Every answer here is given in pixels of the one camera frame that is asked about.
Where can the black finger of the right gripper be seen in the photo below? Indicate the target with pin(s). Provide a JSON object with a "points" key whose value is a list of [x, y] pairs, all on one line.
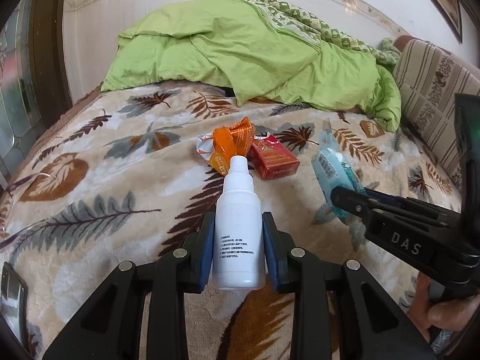
{"points": [[351, 201], [383, 198]]}

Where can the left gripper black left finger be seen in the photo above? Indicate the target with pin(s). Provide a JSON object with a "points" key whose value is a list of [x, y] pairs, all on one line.
{"points": [[136, 301]]}

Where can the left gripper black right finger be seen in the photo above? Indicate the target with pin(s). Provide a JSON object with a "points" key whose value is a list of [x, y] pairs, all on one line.
{"points": [[342, 298]]}

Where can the teal pen blister pack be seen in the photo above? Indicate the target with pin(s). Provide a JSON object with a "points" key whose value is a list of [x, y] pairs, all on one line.
{"points": [[333, 170]]}

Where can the white spray bottle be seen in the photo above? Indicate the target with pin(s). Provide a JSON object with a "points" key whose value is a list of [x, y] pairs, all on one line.
{"points": [[238, 251]]}

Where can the right hand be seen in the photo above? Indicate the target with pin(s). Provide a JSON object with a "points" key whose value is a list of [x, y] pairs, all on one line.
{"points": [[451, 315]]}

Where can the red cigarette box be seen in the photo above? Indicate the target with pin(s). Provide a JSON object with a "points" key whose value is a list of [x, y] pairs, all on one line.
{"points": [[271, 159]]}

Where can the striped beige pillow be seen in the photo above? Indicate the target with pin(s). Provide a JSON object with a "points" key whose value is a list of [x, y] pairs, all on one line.
{"points": [[428, 78]]}

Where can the crumpled orange wrapper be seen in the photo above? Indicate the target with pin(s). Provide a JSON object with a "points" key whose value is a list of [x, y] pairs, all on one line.
{"points": [[218, 147]]}

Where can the leaf pattern fleece blanket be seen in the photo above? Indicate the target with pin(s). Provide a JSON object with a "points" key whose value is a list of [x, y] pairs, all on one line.
{"points": [[120, 179]]}

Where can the green quilt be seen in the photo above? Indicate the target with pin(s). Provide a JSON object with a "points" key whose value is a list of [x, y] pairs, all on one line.
{"points": [[259, 48]]}

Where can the wooden glass door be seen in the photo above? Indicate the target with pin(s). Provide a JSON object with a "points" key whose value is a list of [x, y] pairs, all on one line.
{"points": [[34, 84]]}

